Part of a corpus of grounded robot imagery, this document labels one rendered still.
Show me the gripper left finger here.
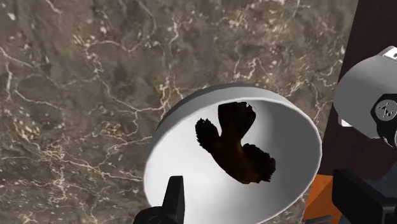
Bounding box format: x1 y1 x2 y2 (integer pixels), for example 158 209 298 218
132 175 186 224

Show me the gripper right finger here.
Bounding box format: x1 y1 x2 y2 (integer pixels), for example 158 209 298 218
331 168 397 224

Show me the white bowl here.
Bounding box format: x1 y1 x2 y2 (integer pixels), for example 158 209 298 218
143 82 323 224

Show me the dark brown plush toy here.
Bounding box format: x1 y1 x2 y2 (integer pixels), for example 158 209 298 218
194 101 277 185

